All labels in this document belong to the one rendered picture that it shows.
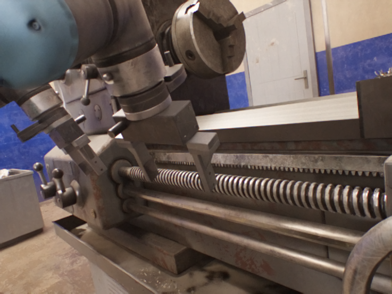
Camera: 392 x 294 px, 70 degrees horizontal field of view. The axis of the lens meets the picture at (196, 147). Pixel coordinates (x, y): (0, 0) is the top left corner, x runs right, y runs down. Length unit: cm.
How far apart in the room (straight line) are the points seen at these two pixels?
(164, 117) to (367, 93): 28
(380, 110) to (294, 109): 15
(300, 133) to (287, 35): 374
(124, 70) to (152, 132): 10
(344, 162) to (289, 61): 372
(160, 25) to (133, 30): 67
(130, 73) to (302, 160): 32
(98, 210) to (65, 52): 69
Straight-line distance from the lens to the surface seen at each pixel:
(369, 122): 45
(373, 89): 45
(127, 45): 38
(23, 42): 27
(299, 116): 52
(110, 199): 92
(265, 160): 56
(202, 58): 85
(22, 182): 281
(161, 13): 107
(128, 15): 38
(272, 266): 68
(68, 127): 73
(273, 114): 56
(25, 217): 285
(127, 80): 39
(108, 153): 90
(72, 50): 28
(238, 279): 84
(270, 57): 433
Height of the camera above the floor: 87
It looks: 8 degrees down
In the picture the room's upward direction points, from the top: 9 degrees counter-clockwise
